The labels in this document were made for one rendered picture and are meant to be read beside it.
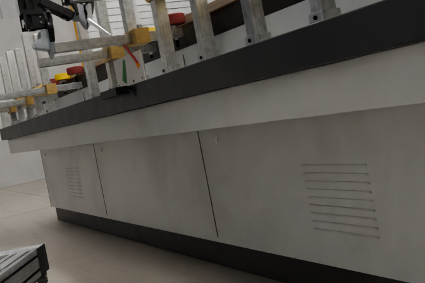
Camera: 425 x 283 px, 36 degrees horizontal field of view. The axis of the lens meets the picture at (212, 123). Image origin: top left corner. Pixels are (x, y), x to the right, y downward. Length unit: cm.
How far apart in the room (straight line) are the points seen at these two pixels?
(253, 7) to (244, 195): 80
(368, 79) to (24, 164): 879
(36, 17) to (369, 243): 115
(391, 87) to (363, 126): 39
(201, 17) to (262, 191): 60
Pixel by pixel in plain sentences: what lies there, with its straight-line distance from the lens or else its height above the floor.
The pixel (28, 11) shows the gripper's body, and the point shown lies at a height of 96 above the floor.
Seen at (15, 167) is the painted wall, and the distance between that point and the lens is 980.
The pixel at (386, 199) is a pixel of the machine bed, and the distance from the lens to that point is 156.
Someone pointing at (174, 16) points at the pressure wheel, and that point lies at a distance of 217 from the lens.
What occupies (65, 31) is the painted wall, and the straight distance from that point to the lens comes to 1016.
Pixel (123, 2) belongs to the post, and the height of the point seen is 97.
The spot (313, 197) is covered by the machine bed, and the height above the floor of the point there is 29.
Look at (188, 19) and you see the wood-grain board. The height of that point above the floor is 88.
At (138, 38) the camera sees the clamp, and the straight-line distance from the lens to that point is 209.
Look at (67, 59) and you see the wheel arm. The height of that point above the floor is 83.
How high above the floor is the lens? 58
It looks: 1 degrees down
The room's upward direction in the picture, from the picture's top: 11 degrees counter-clockwise
